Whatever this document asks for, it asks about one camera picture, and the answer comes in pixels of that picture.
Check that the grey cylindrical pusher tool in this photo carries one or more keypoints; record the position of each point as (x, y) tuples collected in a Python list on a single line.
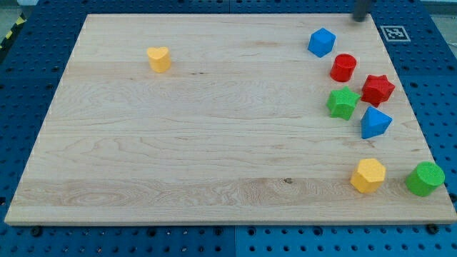
[(361, 9)]

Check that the blue triangle block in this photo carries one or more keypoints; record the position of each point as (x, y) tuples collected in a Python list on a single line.
[(374, 123)]

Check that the red star block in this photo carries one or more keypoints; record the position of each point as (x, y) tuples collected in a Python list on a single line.
[(377, 89)]

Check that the green star block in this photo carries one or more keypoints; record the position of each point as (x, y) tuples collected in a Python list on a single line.
[(342, 103)]

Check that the black white fiducial marker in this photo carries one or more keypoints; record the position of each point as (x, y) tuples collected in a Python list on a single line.
[(394, 33)]

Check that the blue cube block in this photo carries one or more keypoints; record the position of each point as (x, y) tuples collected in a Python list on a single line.
[(321, 42)]

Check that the red cylinder block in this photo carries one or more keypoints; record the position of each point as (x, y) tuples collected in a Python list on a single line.
[(343, 67)]

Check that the yellow hexagon block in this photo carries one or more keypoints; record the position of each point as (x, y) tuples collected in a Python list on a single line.
[(368, 175)]

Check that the wooden board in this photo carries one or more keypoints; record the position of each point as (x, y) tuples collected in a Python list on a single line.
[(236, 132)]

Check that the green cylinder block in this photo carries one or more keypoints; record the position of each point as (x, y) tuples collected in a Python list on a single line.
[(425, 178)]

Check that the yellow heart block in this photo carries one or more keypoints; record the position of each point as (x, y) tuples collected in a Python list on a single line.
[(159, 59)]

